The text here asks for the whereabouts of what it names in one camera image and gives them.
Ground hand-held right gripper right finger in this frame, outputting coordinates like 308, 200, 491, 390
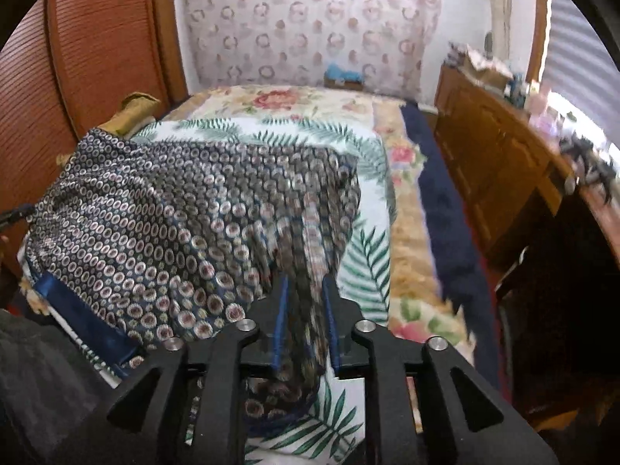
321, 274, 517, 465

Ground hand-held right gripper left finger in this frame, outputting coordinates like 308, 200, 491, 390
104, 274, 291, 465

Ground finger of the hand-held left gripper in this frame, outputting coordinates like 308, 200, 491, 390
0, 205, 36, 229

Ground dark circle-print pajama top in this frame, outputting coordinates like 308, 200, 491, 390
22, 127, 364, 441

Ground palm leaf print sheet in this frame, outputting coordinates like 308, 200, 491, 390
72, 116, 398, 465

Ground floral blanket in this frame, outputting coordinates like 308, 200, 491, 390
162, 84, 480, 364

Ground gold patterned cushion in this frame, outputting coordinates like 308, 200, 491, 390
55, 92, 163, 165

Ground person's grey clothing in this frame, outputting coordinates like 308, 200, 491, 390
0, 307, 122, 465

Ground wooden louvered wardrobe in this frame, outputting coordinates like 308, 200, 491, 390
0, 0, 189, 282

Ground wooden sideboard cabinet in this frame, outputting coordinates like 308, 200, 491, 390
432, 65, 620, 272

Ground blue cloth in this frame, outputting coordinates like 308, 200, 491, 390
324, 63, 366, 83

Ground open cardboard box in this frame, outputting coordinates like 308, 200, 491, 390
465, 51, 514, 90

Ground floral sheer curtain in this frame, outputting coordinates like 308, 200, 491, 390
181, 0, 444, 98

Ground pile of folded cloths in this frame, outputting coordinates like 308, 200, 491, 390
446, 41, 470, 66

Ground teal bottles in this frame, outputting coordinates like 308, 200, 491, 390
506, 75, 529, 105

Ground pink bottle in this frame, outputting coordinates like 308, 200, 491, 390
532, 82, 554, 117

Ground spare black hand-held grippers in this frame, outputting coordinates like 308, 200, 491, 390
559, 133, 620, 204

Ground tied beige curtain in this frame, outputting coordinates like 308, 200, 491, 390
484, 0, 514, 69

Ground striped window blind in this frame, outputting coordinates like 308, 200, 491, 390
540, 0, 620, 146

